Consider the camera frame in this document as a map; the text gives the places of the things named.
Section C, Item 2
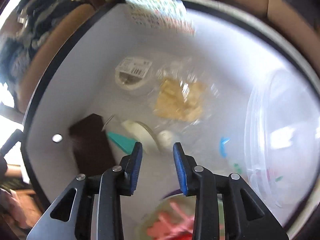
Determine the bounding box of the small white round cap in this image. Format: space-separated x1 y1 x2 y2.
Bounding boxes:
157 130 175 149

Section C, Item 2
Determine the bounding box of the clear plastic container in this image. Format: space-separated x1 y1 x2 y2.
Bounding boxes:
244 69 316 230

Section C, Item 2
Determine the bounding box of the clear bowl purple rim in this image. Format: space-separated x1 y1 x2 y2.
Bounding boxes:
136 189 225 240

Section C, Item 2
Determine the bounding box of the brown sofa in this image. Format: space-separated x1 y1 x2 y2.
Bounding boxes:
175 0 320 64

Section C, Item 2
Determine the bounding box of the red rectangular plastic mold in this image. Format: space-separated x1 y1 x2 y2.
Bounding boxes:
172 232 194 240

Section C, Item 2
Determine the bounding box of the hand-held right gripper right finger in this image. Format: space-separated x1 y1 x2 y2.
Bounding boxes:
172 142 290 240

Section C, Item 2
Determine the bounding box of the dark brown box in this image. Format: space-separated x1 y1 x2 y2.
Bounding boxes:
69 113 117 174

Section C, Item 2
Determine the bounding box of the pink flower cookie cutter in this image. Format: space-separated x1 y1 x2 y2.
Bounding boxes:
169 201 195 234
146 221 175 238

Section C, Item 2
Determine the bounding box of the white lidded jar with teal label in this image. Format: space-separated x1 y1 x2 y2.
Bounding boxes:
121 120 161 154

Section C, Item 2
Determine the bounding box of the blue plastic clip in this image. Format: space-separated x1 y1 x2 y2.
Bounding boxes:
219 137 231 158

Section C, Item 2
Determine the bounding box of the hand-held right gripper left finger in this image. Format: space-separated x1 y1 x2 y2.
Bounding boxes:
26 142 143 240

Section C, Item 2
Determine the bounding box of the teal triangular plastic piece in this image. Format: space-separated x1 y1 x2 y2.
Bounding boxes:
106 131 137 155

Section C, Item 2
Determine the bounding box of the bagged tape roll white label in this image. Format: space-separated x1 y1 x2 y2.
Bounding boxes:
114 56 154 92

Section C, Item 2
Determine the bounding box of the clear bag of gold pieces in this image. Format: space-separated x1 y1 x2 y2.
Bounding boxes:
149 57 220 128

